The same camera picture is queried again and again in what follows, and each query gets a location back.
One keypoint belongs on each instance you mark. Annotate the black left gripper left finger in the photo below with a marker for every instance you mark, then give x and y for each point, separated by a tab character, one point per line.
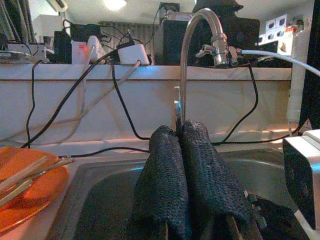
162	180

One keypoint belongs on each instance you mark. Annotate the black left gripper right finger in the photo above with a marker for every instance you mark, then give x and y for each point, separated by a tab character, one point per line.
212	185

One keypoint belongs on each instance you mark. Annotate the stainless steel sink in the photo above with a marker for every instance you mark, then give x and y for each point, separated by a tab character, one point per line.
100	190

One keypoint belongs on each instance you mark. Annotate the orange plate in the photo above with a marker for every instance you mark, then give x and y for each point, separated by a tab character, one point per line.
45	190

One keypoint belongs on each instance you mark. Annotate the white power adapter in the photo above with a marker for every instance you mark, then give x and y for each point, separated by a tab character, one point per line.
133	55

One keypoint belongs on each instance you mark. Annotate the chrome gooseneck faucet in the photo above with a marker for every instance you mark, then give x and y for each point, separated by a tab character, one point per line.
185	50

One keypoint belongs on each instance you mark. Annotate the chrome faucet diverter valve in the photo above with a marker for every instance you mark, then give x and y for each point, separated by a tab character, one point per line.
220	52

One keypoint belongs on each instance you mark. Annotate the large black box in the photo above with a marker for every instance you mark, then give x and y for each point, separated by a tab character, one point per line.
172	42

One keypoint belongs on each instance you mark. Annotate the orange bowl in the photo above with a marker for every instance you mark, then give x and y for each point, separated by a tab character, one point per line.
22	155

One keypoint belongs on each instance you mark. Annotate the white charger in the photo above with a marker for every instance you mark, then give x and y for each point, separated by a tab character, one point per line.
96	48

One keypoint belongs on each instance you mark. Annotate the stack of white boxes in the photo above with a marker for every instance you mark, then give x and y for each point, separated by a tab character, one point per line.
275	25

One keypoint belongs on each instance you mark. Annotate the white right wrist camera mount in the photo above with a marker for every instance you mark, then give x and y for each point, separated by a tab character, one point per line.
313	150

